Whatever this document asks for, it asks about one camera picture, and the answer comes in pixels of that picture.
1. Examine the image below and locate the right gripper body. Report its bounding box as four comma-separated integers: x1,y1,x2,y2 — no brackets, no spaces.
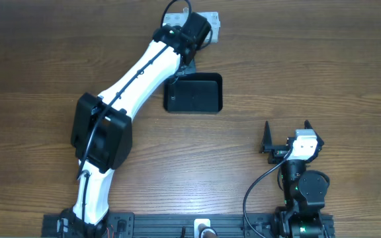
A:
268,136,296,165

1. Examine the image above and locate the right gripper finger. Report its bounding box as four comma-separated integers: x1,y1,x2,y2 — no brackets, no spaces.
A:
304,120,325,156
259,120,274,153

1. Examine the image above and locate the black tray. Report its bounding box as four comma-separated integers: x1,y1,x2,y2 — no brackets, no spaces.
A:
163,72,224,115

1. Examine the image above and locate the white test tube rack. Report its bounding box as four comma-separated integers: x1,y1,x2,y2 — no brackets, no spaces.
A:
162,11,222,45

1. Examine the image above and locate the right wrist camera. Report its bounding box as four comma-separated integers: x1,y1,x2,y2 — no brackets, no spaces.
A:
289,128,319,162

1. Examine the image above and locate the mounting rail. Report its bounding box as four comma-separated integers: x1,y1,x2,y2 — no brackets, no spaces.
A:
41,212,336,238

